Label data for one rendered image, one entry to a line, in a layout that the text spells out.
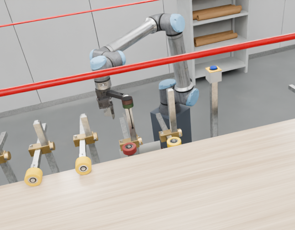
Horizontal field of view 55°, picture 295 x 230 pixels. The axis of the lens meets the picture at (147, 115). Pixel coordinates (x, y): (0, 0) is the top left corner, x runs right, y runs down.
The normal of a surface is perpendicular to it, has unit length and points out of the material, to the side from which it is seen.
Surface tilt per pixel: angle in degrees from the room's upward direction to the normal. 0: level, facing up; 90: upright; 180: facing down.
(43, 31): 90
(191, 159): 0
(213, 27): 90
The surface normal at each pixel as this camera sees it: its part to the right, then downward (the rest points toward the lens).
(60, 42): 0.27, 0.46
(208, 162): -0.13, -0.85
